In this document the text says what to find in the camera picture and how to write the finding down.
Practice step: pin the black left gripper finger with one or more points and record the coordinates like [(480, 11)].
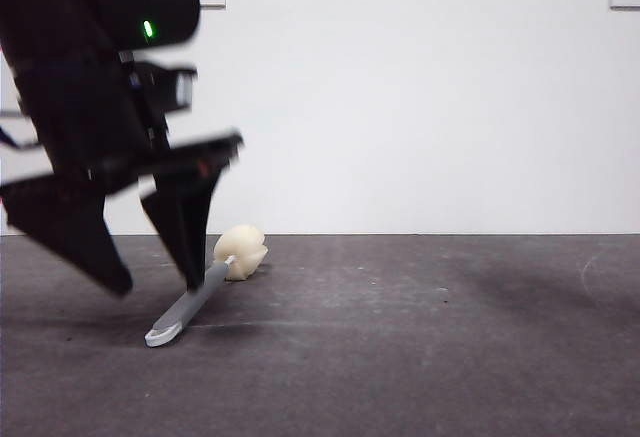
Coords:
[(187, 227), (70, 232)]

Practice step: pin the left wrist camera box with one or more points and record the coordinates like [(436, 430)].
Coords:
[(175, 89)]

